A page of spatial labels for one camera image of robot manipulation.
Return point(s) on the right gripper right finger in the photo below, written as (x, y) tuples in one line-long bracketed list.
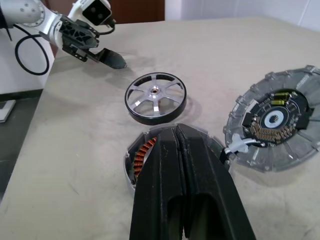
[(207, 190)]

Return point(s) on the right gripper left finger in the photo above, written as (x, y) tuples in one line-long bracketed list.
[(160, 175)]

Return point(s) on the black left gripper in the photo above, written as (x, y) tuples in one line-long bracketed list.
[(77, 32)]

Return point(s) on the motor stator with copper windings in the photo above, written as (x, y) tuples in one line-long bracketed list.
[(143, 155)]

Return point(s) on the silver spoked motor rotor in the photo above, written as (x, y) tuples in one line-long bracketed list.
[(155, 93)]

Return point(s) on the grey motor cover with board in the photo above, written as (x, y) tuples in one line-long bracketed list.
[(287, 155)]

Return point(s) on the brown wooden panel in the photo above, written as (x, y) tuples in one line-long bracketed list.
[(135, 11)]

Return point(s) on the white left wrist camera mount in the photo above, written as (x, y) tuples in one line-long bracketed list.
[(75, 10)]

